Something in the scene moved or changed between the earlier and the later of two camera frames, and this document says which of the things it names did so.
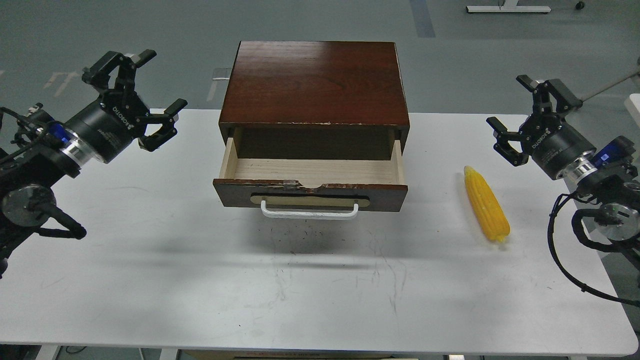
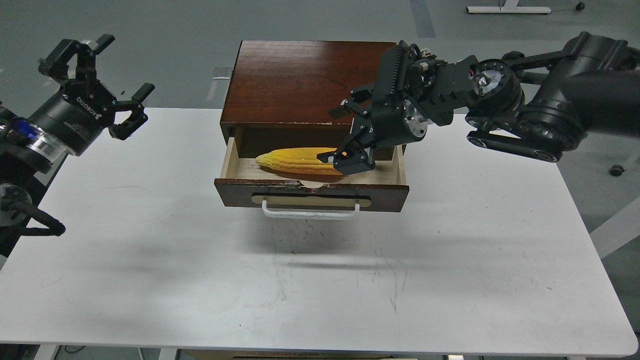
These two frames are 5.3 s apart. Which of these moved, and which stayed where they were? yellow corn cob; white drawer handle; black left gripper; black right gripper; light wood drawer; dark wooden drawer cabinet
Moved: yellow corn cob; black right gripper; black left gripper
Stayed: dark wooden drawer cabinet; white drawer handle; light wood drawer
